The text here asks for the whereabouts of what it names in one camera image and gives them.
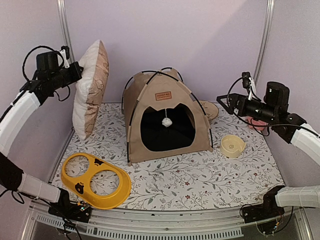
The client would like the beige fabric pet tent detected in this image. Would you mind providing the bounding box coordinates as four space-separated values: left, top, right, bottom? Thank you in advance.
121 67 214 167

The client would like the right aluminium frame post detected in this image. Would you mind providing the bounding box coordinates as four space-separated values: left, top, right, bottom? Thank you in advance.
253 0 275 85

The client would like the left aluminium frame post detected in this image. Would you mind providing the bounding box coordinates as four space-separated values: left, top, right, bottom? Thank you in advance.
56 0 79 62

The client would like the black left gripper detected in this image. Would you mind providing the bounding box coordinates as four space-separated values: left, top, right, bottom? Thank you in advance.
50 60 85 89

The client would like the yellow double bowl holder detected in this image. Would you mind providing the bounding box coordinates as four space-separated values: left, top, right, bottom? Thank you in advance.
61 153 131 210

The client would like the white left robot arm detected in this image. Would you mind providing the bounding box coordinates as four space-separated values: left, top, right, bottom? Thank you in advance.
0 49 84 217

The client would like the cream ceramic pet bowl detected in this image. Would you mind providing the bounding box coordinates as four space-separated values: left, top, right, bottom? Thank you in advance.
220 134 247 159

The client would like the aluminium frame post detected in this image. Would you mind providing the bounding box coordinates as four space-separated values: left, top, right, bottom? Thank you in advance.
56 0 79 62
253 0 275 85

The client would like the aluminium front rail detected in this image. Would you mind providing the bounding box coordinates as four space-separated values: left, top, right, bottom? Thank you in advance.
20 201 315 240

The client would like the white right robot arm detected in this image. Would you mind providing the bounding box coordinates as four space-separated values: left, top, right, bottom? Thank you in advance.
216 81 320 218

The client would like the floral patterned table mat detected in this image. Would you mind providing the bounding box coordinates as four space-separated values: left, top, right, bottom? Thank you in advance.
61 103 284 211

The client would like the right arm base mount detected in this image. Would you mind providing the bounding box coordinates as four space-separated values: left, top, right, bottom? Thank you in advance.
239 185 285 223

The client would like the pink plastic bowl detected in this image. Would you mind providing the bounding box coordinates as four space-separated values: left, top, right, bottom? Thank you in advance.
246 116 267 132

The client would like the white fluffy cushion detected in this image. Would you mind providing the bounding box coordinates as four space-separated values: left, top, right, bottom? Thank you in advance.
72 39 109 140

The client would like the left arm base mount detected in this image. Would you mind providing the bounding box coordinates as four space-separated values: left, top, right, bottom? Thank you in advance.
48 188 92 223

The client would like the white pompom toy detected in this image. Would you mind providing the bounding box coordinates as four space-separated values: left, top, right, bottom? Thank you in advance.
161 108 173 128

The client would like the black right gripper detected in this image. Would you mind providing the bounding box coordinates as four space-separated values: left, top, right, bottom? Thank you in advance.
216 93 278 125

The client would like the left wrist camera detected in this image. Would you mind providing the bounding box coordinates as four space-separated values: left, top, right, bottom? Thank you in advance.
59 45 70 69

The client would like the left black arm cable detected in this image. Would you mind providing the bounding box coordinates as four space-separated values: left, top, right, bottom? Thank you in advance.
21 44 72 102

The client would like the black tent pole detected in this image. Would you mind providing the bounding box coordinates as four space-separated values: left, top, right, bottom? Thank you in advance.
126 69 213 165
121 67 184 113

